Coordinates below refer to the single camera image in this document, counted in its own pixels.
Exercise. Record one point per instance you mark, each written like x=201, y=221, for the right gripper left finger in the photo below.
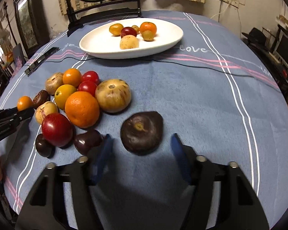
x=44, y=207

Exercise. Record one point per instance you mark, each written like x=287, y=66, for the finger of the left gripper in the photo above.
x=9, y=124
x=8, y=112

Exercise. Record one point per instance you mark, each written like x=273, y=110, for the red cherry tomato front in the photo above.
x=88, y=86

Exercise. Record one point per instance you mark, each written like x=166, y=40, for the small dark plum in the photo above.
x=43, y=147

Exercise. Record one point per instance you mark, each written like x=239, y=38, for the dark plum front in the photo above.
x=86, y=141

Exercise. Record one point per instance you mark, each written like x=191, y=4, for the framed painting dark wood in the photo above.
x=31, y=24

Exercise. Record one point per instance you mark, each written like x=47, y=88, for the round goldfish screen on stand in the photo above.
x=103, y=2

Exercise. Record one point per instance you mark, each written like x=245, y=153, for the black hat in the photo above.
x=255, y=37

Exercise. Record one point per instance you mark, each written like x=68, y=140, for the large red plum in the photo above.
x=128, y=31

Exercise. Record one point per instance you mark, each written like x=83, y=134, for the black smartphone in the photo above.
x=40, y=60

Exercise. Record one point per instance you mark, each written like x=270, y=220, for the small orange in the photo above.
x=72, y=77
x=24, y=102

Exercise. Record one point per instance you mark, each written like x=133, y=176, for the pale yellow round fruit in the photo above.
x=129, y=42

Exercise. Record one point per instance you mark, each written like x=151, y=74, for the bumpy mandarin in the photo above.
x=148, y=26
x=82, y=109

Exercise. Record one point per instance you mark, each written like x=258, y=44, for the wrinkled dark passion fruit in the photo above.
x=142, y=132

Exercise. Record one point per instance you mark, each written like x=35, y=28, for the small orange top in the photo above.
x=72, y=77

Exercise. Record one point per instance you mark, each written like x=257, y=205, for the blue striped tablecloth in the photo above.
x=211, y=90

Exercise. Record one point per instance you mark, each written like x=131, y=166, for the tan passion fruit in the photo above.
x=53, y=83

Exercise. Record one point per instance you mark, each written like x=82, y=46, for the striped pepino melon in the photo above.
x=45, y=109

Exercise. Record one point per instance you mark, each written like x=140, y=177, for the brown mangosteen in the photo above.
x=40, y=99

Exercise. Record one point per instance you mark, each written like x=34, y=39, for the red cherry tomato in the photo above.
x=91, y=76
x=88, y=86

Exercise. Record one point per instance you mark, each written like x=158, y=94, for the large yellow-orange fruit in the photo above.
x=116, y=29

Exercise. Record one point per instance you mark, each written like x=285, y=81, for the white oval plate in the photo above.
x=100, y=43

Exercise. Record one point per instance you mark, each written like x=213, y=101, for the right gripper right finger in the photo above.
x=239, y=206

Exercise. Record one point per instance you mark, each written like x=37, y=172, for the red cherry tomato back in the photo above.
x=91, y=76

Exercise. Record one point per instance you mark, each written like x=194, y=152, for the small longan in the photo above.
x=148, y=35
x=136, y=28

